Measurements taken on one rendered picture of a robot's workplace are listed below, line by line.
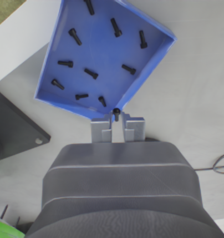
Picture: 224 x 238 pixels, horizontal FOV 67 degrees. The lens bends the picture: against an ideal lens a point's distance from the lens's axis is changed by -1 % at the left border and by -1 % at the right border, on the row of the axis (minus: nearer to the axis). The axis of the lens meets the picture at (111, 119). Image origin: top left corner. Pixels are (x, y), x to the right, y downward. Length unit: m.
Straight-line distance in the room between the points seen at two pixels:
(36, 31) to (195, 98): 0.20
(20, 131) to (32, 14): 0.16
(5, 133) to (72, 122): 0.10
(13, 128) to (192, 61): 0.25
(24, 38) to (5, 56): 0.03
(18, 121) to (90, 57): 0.14
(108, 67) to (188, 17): 0.09
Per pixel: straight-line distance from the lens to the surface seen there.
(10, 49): 0.22
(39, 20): 0.19
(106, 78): 0.20
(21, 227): 0.82
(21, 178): 0.45
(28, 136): 0.29
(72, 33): 0.18
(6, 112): 0.26
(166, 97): 0.23
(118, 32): 0.18
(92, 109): 0.23
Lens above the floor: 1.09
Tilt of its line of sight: 46 degrees down
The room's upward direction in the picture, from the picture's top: 180 degrees clockwise
